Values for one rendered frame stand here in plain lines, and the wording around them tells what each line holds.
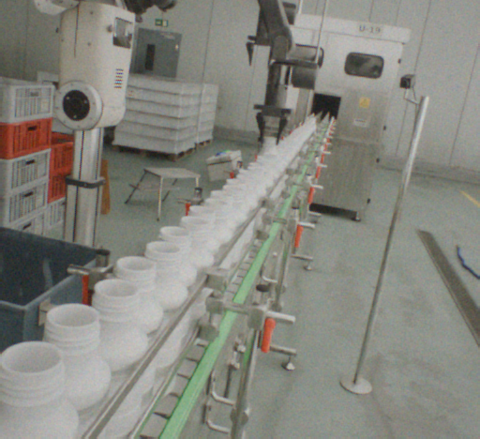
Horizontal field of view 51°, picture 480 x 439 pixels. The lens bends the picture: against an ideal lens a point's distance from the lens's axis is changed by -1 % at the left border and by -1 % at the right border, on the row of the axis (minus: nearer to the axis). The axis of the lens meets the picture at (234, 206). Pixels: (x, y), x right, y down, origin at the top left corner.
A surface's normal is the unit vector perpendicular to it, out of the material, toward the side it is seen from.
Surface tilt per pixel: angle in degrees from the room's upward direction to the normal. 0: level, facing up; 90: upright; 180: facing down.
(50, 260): 90
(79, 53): 100
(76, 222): 90
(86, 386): 48
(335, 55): 90
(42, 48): 90
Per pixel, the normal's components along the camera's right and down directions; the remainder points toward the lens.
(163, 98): -0.16, 0.21
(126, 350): 0.53, -0.43
